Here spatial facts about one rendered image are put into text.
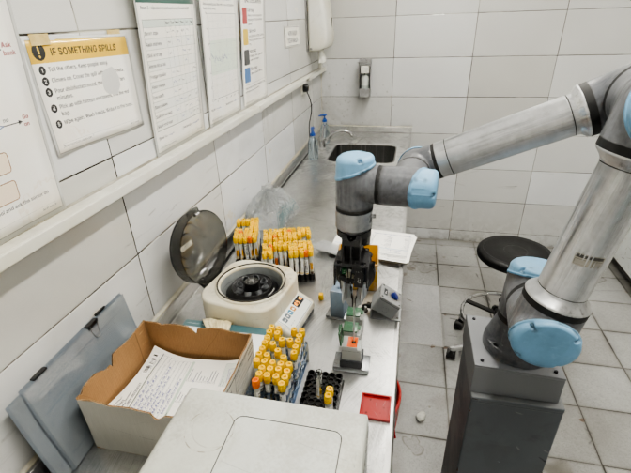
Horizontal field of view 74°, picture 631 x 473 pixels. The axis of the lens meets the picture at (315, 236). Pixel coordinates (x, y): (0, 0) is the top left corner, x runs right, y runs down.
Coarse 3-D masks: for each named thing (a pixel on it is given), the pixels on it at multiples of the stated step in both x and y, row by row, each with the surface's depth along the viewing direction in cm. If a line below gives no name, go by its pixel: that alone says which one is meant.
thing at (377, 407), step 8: (368, 400) 97; (376, 400) 97; (384, 400) 96; (360, 408) 94; (368, 408) 95; (376, 408) 94; (384, 408) 94; (368, 416) 92; (376, 416) 93; (384, 416) 93
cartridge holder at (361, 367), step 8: (336, 352) 109; (336, 360) 106; (344, 360) 103; (352, 360) 103; (368, 360) 106; (336, 368) 105; (344, 368) 104; (352, 368) 104; (360, 368) 103; (368, 368) 104
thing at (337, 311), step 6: (336, 282) 122; (336, 288) 120; (330, 294) 119; (336, 294) 118; (336, 300) 120; (336, 306) 121; (342, 306) 120; (330, 312) 125; (336, 312) 121; (342, 312) 121; (336, 318) 123; (342, 318) 122
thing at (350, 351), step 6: (348, 336) 105; (348, 342) 103; (354, 342) 104; (360, 342) 104; (342, 348) 102; (348, 348) 102; (354, 348) 101; (360, 348) 102; (342, 354) 103; (348, 354) 103; (354, 354) 102; (360, 354) 102; (360, 360) 103
